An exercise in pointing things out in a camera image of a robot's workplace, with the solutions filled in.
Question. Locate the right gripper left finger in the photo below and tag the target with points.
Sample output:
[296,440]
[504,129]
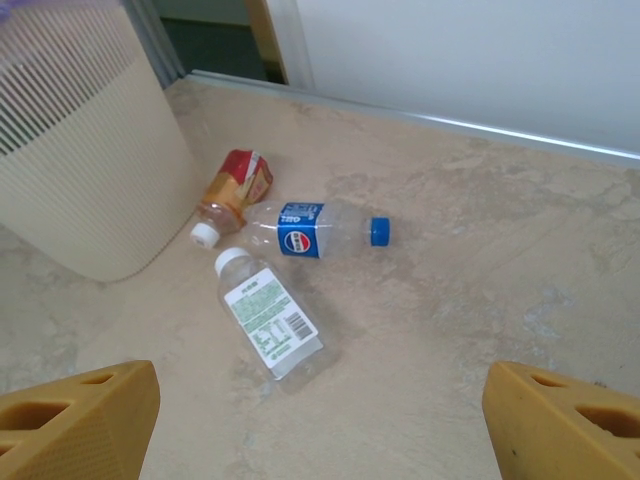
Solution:
[65,430]

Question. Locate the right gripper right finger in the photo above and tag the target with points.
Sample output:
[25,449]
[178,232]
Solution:
[565,435]

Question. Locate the white green label clear bottle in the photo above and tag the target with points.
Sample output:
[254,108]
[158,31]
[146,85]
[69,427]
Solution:
[270,310]

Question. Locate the red orange label tea bottle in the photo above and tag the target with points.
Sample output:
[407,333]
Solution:
[240,180]

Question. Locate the Pepsi label bottle blue cap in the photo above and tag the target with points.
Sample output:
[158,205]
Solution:
[300,235]

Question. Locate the cream ribbed waste bin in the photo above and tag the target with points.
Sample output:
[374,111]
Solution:
[100,200]

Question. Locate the aluminium table edge strip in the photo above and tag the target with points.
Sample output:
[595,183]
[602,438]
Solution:
[450,122]

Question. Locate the brown wooden door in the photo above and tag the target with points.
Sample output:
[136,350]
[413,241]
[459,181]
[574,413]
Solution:
[267,35]

